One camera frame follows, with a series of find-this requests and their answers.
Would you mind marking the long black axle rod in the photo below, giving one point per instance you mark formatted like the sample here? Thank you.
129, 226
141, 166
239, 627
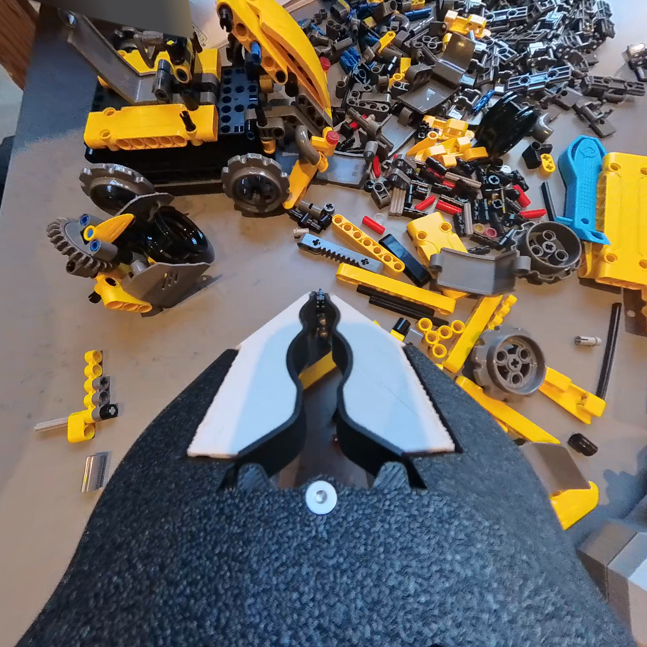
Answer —
608, 354

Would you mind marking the yellow black brick vehicle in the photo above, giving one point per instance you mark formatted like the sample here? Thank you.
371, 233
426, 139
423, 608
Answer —
151, 131

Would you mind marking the grey toothed rack brick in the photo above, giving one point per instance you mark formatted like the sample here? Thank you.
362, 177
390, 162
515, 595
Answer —
333, 251

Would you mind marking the pile of dark grey bricks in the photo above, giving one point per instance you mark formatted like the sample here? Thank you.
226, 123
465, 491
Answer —
556, 50

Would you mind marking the small yellow grey axle assembly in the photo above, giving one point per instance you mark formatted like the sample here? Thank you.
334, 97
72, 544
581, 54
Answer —
81, 427

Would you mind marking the blue brick separator tool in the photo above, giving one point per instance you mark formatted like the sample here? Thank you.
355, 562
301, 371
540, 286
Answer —
581, 192

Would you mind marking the grey yellow panel brick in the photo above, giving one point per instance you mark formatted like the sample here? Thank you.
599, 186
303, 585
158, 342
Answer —
551, 470

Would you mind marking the small silver grey panel brick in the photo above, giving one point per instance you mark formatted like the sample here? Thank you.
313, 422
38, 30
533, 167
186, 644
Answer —
96, 472

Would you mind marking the small black connector brick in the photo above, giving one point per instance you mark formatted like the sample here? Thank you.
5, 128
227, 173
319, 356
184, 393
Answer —
322, 323

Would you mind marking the black rubber tyre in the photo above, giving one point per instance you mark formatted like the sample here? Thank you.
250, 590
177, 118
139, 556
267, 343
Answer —
505, 126

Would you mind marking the grey curved panel brick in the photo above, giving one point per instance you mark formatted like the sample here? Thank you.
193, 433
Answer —
475, 275

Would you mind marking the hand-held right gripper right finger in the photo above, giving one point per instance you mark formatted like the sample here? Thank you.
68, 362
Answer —
389, 399

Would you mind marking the grey brick battery hub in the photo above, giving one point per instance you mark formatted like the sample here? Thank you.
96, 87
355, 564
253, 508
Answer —
621, 566

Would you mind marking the yellow gear brick subassembly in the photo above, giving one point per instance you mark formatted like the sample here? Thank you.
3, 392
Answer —
167, 283

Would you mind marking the grey wheel hub brick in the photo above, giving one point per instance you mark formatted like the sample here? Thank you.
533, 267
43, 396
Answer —
551, 250

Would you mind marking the grey round turntable brick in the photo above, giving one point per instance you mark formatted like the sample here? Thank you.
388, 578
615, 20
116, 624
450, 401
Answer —
508, 364

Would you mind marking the small grey pin brick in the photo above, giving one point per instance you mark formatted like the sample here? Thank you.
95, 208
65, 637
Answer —
588, 341

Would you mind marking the grey desk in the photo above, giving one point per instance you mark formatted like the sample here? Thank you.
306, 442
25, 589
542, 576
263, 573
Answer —
50, 328

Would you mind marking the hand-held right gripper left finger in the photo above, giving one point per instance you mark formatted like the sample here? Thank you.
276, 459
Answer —
252, 399

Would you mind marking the pile of yellow beam bricks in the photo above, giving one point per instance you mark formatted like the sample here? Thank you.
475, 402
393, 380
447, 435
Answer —
394, 285

